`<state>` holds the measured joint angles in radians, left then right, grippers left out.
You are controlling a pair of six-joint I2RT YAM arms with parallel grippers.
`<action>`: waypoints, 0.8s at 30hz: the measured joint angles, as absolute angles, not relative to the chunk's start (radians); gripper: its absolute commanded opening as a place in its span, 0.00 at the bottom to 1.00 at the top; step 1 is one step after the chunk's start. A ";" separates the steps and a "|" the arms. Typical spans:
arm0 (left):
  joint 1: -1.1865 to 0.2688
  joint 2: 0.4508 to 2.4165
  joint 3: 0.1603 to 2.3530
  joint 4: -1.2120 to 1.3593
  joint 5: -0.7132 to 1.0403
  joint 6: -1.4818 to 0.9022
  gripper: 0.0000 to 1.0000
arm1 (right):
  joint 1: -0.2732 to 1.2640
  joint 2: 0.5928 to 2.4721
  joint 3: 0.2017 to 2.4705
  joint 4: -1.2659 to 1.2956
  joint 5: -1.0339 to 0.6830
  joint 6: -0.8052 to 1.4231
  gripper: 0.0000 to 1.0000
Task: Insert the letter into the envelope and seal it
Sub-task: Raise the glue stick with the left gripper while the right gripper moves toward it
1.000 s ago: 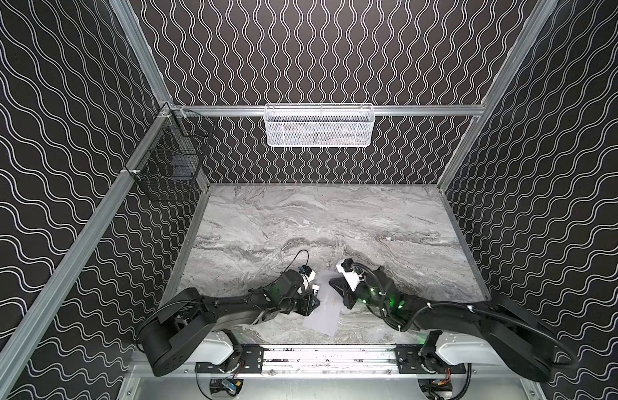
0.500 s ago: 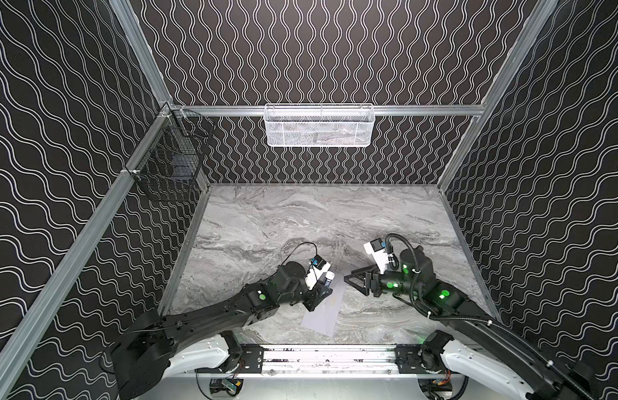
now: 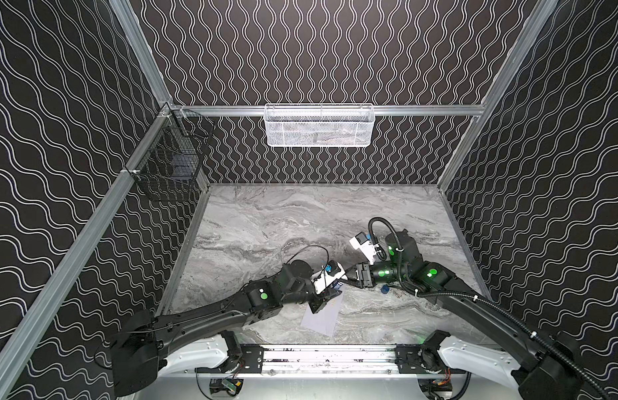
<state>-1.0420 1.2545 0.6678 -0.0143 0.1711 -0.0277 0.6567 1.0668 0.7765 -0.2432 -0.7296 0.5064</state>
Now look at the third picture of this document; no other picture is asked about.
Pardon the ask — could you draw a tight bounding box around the white envelope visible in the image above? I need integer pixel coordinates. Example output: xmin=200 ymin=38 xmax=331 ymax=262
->
xmin=301 ymin=293 xmax=343 ymax=338

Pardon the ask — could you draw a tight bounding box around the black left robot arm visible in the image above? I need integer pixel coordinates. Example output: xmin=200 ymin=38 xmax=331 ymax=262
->
xmin=110 ymin=260 xmax=346 ymax=398

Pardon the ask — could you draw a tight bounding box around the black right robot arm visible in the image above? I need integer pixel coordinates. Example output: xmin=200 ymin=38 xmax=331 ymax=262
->
xmin=347 ymin=230 xmax=584 ymax=399

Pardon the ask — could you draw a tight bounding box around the aluminium back crossbar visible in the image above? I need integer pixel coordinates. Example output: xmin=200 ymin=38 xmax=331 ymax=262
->
xmin=175 ymin=103 xmax=485 ymax=118

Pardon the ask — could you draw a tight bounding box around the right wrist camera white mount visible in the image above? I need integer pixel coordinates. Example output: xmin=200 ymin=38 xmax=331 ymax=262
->
xmin=349 ymin=232 xmax=381 ymax=265

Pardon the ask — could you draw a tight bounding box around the white wire mesh basket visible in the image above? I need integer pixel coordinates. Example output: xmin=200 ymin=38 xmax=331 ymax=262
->
xmin=263 ymin=103 xmax=376 ymax=148

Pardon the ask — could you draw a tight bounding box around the black wire basket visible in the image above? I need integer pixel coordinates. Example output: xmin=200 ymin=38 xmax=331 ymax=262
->
xmin=131 ymin=106 xmax=217 ymax=203

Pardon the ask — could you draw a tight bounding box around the aluminium corner post right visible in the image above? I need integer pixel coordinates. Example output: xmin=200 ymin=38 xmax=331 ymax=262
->
xmin=437 ymin=0 xmax=558 ymax=193

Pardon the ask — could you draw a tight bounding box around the aluminium corner post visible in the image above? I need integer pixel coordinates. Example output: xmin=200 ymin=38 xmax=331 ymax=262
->
xmin=437 ymin=0 xmax=558 ymax=193
xmin=110 ymin=0 xmax=173 ymax=105

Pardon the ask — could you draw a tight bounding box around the aluminium left side rail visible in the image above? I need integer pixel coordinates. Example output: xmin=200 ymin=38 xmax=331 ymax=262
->
xmin=0 ymin=103 xmax=171 ymax=399

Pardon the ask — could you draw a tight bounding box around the aluminium corner post left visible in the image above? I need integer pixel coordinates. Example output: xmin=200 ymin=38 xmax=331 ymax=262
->
xmin=110 ymin=0 xmax=173 ymax=105

